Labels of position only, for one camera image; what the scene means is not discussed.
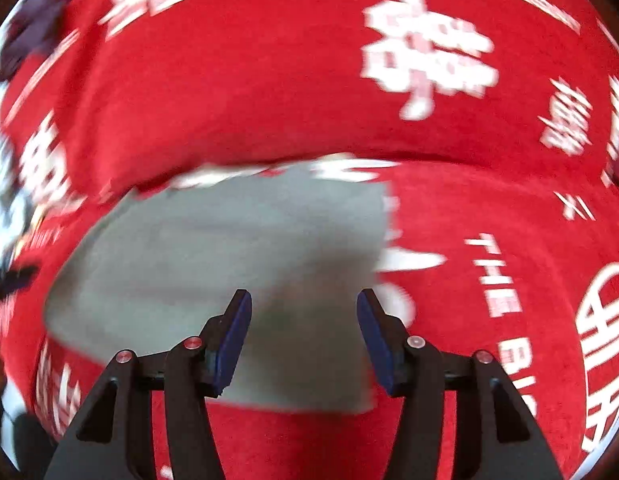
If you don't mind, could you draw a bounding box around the red printed blanket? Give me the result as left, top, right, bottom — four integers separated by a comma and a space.
0, 0, 619, 480

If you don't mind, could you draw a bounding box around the white patterned cloth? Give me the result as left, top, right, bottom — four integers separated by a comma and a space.
0, 120, 33, 273

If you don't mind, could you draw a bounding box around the dark cloth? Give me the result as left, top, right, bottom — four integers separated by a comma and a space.
0, 0, 68, 83

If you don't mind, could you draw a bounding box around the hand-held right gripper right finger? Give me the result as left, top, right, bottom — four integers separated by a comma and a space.
356, 288, 563, 480

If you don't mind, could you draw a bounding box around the grey knit garment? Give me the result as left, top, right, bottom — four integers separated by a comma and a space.
42, 160, 396, 415

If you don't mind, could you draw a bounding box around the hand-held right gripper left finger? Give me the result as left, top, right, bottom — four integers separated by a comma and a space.
44, 288, 253, 480

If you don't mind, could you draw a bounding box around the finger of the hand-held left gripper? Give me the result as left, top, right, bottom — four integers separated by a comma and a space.
0, 266, 41, 303

